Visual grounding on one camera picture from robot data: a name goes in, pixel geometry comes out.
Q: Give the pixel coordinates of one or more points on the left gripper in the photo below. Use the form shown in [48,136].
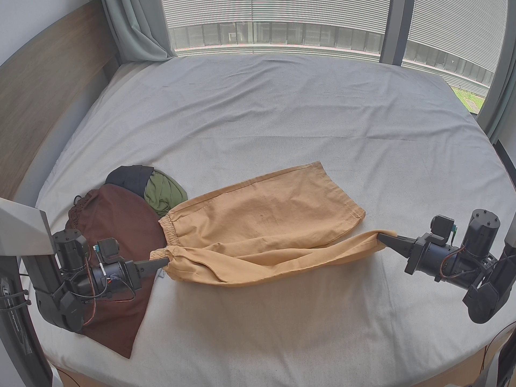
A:
[121,276]

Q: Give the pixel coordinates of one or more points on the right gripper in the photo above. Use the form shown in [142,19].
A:
[427,256]

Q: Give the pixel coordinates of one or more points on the tan shorts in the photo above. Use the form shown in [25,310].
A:
[262,224]

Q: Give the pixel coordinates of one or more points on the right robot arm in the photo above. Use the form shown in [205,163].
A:
[483,296]

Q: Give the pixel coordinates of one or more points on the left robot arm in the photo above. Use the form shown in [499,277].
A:
[66,308]

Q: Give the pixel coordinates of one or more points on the bed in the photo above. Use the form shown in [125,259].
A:
[282,115]

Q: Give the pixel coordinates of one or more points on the brown shorts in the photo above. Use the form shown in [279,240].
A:
[117,224]

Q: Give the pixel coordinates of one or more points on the green garment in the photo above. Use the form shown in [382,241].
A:
[165,194]

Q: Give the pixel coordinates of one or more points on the black garment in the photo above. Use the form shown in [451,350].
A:
[125,179]

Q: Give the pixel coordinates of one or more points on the grey-green curtain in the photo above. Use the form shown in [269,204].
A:
[502,75]
[133,22]

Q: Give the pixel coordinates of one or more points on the window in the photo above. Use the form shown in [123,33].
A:
[282,10]

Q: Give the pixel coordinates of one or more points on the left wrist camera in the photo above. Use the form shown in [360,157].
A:
[108,248]

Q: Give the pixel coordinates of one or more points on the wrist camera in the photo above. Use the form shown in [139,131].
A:
[108,248]
[442,224]

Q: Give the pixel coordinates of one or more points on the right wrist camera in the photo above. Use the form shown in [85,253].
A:
[442,224]

